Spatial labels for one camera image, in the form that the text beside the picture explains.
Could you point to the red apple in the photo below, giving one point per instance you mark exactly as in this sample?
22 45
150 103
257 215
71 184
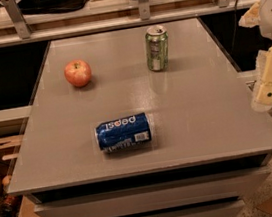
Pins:
78 73

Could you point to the grey drawer cabinet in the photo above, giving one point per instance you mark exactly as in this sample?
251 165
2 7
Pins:
209 148

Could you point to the blue pepsi can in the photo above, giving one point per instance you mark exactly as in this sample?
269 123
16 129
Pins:
123 133

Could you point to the green soda can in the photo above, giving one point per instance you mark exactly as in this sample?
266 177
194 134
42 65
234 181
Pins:
157 47

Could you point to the metal shelf rail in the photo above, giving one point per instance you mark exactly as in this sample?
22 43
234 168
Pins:
103 15

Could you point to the black bag on shelf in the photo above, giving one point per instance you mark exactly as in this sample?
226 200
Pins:
34 7

